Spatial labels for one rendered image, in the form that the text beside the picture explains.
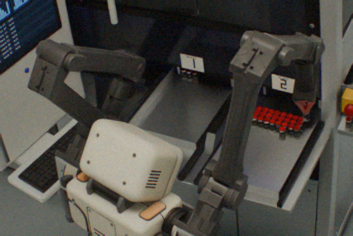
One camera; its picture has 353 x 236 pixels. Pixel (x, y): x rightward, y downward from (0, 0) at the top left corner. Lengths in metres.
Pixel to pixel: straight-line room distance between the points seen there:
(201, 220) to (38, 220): 1.90
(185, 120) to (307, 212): 0.64
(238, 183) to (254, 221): 1.27
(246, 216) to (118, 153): 1.32
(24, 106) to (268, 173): 0.89
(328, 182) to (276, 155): 0.36
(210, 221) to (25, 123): 1.08
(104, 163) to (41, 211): 1.84
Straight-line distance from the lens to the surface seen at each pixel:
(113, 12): 2.54
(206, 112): 2.59
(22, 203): 3.70
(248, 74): 1.58
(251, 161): 2.40
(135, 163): 1.75
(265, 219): 2.99
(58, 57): 1.71
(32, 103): 2.66
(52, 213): 3.60
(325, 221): 2.87
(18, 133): 2.66
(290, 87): 2.47
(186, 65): 2.61
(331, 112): 2.47
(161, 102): 2.66
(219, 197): 1.79
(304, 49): 1.90
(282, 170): 2.37
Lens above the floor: 2.56
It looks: 40 degrees down
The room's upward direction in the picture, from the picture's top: 8 degrees counter-clockwise
